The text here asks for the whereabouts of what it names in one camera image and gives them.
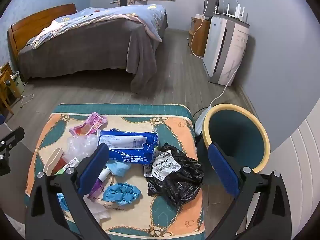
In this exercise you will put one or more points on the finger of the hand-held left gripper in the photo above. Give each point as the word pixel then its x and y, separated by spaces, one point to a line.
pixel 11 137

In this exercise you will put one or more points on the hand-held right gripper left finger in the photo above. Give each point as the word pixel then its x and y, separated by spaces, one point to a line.
pixel 93 170

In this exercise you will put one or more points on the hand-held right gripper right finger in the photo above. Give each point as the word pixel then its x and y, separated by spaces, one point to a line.
pixel 222 170

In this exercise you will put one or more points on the purple tube white cap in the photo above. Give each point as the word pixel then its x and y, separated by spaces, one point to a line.
pixel 103 175

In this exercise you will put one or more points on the clear plastic bag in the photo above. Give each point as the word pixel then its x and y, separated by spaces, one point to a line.
pixel 80 146

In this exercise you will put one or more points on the blue glove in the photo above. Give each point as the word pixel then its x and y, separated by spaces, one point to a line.
pixel 120 193
pixel 62 201

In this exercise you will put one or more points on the teal yellow-rimmed trash bin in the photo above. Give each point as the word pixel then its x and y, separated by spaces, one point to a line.
pixel 237 135

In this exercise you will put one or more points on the small white carton box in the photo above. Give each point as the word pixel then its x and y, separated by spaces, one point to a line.
pixel 53 160

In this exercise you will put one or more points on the blue wet wipes packet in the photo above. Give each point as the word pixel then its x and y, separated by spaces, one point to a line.
pixel 130 145

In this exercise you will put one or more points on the pink snack wrapper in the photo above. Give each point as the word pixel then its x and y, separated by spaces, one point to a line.
pixel 87 126

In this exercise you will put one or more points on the translucent plastic wrapper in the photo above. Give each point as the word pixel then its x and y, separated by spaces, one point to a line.
pixel 100 210

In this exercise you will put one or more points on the black plastic bag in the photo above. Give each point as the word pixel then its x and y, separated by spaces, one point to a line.
pixel 180 180

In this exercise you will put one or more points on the white power strip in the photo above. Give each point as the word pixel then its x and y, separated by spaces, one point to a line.
pixel 200 122

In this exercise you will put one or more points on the small green bin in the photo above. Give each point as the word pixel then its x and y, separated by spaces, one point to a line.
pixel 17 85

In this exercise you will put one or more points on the wooden stand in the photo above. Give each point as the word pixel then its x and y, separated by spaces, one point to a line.
pixel 3 85

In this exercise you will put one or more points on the patterned teal orange cushion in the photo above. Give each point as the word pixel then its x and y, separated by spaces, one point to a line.
pixel 165 215

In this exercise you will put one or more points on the white panelled door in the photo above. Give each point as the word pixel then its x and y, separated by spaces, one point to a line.
pixel 295 160

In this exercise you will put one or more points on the grey bedspread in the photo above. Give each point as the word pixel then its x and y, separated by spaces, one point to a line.
pixel 87 50

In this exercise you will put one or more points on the white air purifier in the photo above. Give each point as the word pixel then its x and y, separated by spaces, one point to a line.
pixel 217 45

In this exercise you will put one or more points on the wooden cabinet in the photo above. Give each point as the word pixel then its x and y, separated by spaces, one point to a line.
pixel 200 37

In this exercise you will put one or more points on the white router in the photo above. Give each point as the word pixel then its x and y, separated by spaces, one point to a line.
pixel 238 11

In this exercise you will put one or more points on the black monitor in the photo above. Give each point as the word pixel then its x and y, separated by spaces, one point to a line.
pixel 211 0

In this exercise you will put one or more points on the wooden bed frame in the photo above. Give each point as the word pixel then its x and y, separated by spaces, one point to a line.
pixel 30 20

